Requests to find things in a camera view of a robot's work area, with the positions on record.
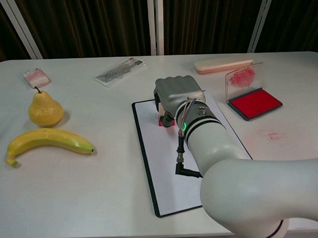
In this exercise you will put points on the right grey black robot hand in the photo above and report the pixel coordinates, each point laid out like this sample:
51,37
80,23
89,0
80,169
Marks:
180,90

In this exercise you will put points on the small red stamp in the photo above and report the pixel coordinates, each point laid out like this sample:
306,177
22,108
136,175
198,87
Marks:
161,111

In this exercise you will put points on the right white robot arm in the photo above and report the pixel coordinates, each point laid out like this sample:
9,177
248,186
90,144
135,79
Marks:
242,184

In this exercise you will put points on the black clipboard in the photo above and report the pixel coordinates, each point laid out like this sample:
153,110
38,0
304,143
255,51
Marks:
146,156

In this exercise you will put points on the beige pencil case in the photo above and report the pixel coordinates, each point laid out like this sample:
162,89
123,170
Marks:
222,65

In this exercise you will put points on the clear printed plastic bag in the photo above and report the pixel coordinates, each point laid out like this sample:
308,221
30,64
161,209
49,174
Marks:
119,72

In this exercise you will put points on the dark pleated curtain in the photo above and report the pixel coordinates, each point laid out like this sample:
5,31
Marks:
2,33
93,24
299,20
205,20

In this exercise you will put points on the red ink pad clear lid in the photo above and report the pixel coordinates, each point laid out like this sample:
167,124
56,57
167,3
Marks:
255,103

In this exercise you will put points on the white paper sheet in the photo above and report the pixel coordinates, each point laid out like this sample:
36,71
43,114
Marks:
163,176

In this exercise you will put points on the yellow pear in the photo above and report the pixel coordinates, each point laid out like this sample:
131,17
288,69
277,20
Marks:
45,110

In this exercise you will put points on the yellow banana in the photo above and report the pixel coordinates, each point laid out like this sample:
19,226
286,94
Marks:
50,139

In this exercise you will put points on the pink packet in plastic wrap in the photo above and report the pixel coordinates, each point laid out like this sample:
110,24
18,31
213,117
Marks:
37,77

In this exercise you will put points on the white partition post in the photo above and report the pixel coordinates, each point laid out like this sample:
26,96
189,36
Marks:
261,21
22,29
155,22

